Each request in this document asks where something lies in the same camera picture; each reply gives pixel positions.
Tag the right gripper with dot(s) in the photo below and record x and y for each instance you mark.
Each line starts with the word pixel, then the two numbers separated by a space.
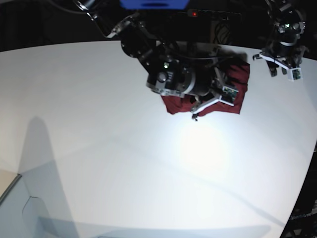
pixel 210 92

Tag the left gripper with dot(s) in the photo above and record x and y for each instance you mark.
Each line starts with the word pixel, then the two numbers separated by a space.
pixel 284 62

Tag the dark red t-shirt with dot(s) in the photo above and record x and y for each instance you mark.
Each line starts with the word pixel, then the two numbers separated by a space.
pixel 237 72

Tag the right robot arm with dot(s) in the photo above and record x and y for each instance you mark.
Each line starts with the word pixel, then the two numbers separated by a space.
pixel 188 79

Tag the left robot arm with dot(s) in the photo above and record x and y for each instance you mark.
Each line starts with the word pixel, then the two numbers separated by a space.
pixel 282 49

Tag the black power strip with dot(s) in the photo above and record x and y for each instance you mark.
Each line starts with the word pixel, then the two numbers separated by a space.
pixel 214 15

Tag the blue box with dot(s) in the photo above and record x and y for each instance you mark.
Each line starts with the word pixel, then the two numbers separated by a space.
pixel 153 4

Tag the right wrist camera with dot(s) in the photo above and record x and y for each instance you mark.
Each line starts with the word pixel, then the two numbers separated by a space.
pixel 228 95

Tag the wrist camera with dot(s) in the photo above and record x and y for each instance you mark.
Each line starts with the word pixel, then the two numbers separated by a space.
pixel 294 74
pixel 228 95

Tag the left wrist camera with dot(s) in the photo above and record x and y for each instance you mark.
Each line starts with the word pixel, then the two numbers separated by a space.
pixel 294 74

